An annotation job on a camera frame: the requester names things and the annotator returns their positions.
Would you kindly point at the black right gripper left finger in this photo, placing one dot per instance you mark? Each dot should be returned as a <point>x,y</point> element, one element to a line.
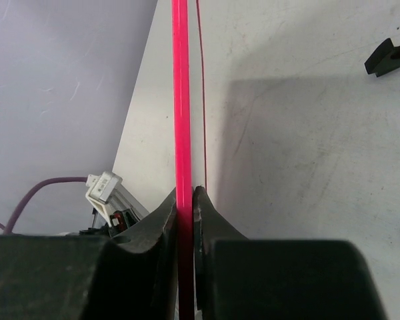
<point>129,276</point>

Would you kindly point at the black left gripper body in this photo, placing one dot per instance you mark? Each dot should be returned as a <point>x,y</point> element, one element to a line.
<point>120,221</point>

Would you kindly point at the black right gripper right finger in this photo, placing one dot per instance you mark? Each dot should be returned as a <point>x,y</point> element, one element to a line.
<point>241,278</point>

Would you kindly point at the pink framed whiteboard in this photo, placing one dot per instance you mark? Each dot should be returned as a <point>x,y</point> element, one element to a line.
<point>189,134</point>

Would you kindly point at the aluminium table frame rail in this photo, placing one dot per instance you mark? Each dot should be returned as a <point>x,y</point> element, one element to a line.
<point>122,200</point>

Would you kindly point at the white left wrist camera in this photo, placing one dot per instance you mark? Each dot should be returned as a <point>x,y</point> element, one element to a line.
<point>100,189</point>

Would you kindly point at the wire whiteboard stand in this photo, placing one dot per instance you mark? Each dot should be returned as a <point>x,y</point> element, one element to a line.
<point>384,59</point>

